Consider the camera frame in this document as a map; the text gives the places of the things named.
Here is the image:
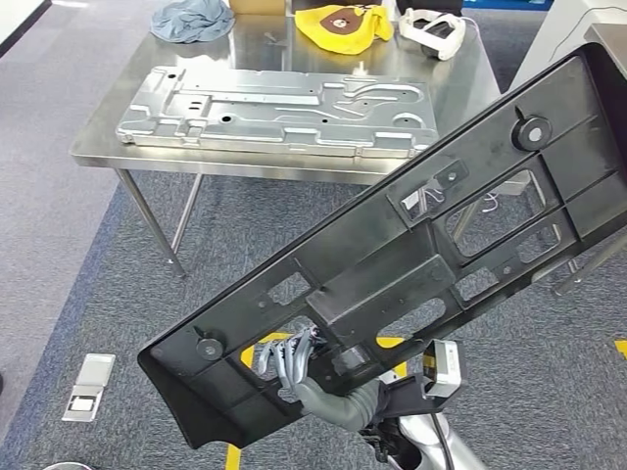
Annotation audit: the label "blue-grey crumpled cloth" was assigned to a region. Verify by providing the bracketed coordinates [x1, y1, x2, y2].
[150, 0, 236, 45]

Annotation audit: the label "yellow bear print bag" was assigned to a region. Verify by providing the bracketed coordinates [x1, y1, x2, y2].
[295, 3, 396, 57]

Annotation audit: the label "silver stamped metal plate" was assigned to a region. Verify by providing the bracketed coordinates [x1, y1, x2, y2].
[116, 65, 440, 161]

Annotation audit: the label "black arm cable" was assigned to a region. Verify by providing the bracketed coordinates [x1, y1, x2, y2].
[430, 411, 458, 470]

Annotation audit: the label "brown cardboard box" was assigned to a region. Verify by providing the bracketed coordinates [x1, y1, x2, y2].
[228, 0, 288, 16]

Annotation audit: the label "white floor cables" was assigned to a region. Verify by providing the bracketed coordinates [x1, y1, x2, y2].
[415, 184, 502, 215]

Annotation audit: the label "stainless steel workbench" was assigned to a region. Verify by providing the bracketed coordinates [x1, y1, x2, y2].
[69, 0, 503, 280]

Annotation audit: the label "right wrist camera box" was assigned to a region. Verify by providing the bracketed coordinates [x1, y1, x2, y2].
[379, 338, 462, 416]

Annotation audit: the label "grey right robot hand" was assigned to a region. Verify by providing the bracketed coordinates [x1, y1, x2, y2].
[258, 327, 327, 416]

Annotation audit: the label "black plastic panel part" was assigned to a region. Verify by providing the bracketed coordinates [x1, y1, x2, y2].
[137, 41, 627, 450]

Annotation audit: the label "white VR headset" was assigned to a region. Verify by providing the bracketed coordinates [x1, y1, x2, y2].
[398, 7, 468, 62]

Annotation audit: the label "silver floor socket cover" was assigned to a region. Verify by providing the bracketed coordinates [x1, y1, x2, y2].
[62, 352, 117, 424]

